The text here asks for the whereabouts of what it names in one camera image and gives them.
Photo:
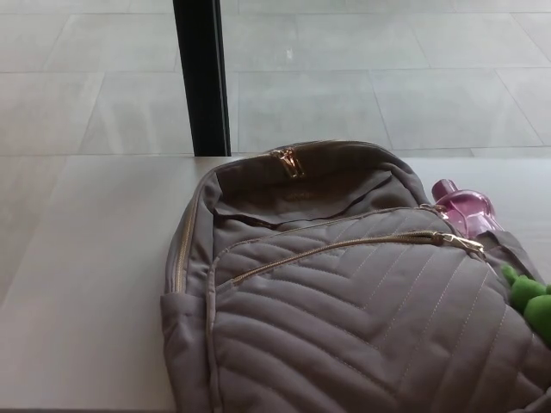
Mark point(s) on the gold metal zipper pull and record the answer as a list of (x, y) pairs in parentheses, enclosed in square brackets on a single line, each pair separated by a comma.
[(432, 209), (292, 162), (458, 242)]

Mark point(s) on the grey quilted fabric backpack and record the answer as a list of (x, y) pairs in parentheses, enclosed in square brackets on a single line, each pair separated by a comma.
[(327, 327)]

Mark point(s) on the pink transparent water bottle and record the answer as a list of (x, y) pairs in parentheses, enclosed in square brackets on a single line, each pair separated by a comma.
[(465, 206)]

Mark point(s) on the black vertical window post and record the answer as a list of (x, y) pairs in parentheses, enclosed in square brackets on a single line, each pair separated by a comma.
[(200, 77)]

